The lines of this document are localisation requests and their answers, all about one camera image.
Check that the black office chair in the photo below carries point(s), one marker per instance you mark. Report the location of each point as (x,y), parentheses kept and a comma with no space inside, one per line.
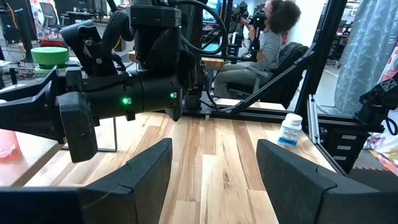
(292,62)

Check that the teal lit screen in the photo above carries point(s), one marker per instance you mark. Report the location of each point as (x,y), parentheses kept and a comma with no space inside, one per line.
(213,9)

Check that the black hand-held robot arm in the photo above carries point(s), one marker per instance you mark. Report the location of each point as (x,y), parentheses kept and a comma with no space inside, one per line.
(256,25)

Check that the black cabinet with labels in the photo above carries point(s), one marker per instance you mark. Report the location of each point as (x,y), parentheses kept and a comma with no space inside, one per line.
(332,149)

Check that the person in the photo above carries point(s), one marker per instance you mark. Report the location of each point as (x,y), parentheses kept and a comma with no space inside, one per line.
(267,46)

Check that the colourful patterned cloth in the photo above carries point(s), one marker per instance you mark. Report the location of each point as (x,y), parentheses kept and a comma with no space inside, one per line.
(385,152)

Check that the clear bottle with red pills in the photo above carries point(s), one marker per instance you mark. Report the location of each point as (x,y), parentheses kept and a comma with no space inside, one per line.
(7,146)

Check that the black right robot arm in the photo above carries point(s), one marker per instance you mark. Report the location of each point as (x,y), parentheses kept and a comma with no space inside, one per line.
(155,37)

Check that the grey patterned curtain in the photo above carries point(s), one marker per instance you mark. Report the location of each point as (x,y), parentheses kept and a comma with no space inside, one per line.
(363,56)

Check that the grey office chair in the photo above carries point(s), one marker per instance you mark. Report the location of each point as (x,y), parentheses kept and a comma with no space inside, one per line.
(46,12)

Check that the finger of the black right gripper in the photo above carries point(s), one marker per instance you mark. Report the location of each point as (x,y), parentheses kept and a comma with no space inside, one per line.
(31,118)
(28,87)

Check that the green-capped medicine bottle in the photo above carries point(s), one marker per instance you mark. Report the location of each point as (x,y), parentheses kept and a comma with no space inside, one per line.
(49,56)

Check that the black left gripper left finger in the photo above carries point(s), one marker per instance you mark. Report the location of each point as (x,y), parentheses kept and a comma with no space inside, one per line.
(93,205)

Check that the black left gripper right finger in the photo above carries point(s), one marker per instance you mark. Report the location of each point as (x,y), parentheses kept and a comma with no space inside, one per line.
(326,202)

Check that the white bottle with blue label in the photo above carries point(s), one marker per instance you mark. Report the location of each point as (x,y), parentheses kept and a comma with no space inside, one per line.
(289,133)

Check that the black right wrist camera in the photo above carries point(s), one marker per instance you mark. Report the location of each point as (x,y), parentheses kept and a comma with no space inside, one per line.
(84,46)

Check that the silver aluminium bracket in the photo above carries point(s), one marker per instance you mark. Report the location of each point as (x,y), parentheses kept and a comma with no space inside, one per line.
(312,121)

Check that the red object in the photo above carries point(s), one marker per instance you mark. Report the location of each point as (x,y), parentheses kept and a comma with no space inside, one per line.
(46,43)

